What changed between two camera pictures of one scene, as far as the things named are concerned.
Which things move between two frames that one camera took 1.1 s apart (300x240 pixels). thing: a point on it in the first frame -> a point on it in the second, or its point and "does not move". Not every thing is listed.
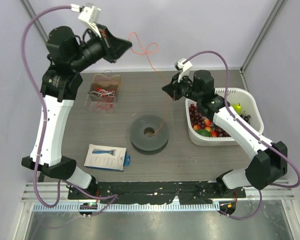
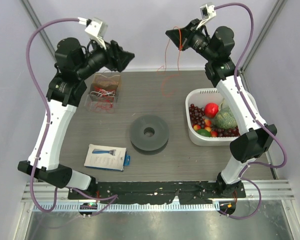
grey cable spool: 149,135 does not move
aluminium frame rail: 58,191 does not move
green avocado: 204,132 does not move
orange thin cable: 147,53 -> 165,66
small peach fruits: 208,123 does not move
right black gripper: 173,89 -> 188,32
